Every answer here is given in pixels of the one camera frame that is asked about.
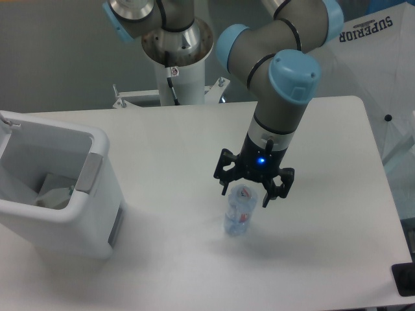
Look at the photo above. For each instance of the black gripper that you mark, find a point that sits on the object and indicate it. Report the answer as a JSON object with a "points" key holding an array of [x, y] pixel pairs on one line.
{"points": [[254, 164]]}

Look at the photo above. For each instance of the clear plastic water bottle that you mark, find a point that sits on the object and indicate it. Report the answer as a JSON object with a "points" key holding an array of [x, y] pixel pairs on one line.
{"points": [[242, 201]]}

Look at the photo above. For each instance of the white green plastic bag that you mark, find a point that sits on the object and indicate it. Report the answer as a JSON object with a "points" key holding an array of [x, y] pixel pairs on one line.
{"points": [[56, 191]]}

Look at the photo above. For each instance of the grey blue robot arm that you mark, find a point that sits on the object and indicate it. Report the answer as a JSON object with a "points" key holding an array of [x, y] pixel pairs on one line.
{"points": [[273, 62]]}

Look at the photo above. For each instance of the white trash can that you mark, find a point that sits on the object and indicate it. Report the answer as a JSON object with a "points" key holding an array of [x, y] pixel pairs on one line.
{"points": [[32, 147]]}

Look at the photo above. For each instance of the white umbrella with text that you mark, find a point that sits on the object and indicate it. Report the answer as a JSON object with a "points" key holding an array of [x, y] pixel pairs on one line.
{"points": [[373, 59]]}

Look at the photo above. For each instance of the black device at table edge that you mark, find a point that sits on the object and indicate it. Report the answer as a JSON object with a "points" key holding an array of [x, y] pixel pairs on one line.
{"points": [[404, 278]]}

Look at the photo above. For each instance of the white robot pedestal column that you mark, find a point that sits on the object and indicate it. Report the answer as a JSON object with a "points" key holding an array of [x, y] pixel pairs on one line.
{"points": [[179, 62]]}

